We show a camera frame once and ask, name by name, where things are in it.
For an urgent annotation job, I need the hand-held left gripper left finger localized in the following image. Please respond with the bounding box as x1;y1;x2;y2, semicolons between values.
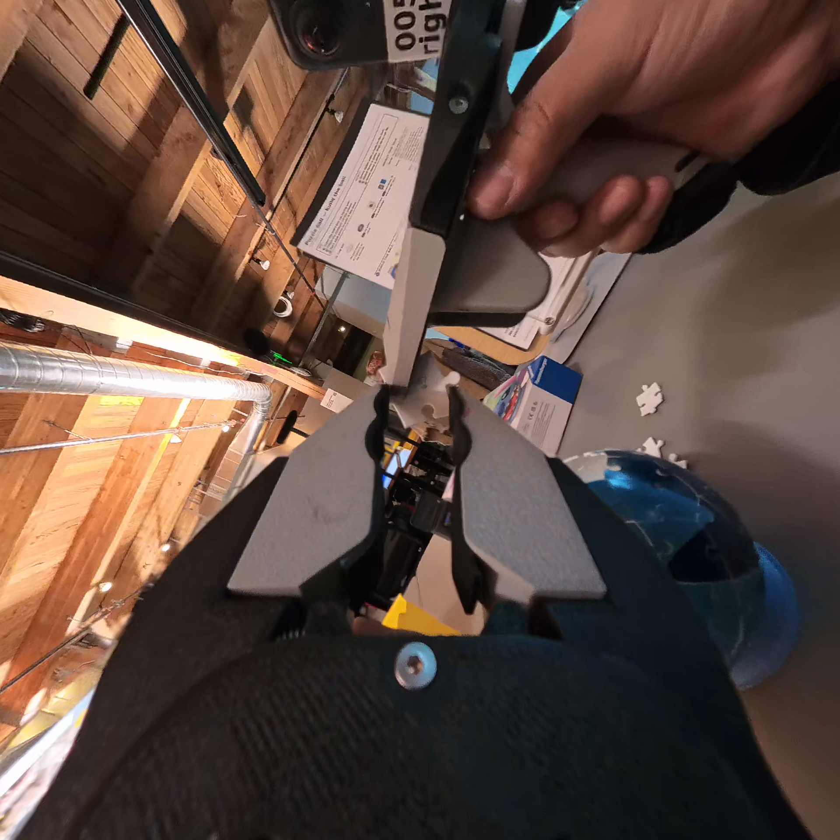
226;386;389;599

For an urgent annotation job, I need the black ceiling rail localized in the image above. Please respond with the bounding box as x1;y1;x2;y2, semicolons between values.
117;0;268;207

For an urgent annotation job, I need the yellow plastic bin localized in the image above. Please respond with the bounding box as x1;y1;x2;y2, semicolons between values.
382;593;462;637

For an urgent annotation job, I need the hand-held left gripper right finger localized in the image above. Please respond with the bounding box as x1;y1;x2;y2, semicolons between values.
445;386;609;616

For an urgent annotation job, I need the puzzle box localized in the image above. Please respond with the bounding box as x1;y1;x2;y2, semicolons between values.
482;356;584;461

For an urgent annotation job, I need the blue ball stand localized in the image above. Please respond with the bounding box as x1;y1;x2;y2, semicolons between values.
727;540;802;691

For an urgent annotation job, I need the person's right forearm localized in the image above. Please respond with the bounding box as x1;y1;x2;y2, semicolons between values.
735;117;840;199

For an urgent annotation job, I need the person's right hand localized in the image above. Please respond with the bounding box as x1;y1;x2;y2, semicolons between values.
468;0;840;258

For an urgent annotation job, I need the blue puzzle ball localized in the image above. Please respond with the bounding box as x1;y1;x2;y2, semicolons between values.
562;448;767;665

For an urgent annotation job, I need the silver ventilation duct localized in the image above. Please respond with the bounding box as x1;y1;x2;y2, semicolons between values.
0;340;274;455

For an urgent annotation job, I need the printed instruction sheet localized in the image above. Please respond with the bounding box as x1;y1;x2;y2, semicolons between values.
290;101;435;291
487;252;596;353

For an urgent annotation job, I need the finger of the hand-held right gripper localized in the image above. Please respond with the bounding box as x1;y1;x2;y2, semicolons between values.
379;227;448;388

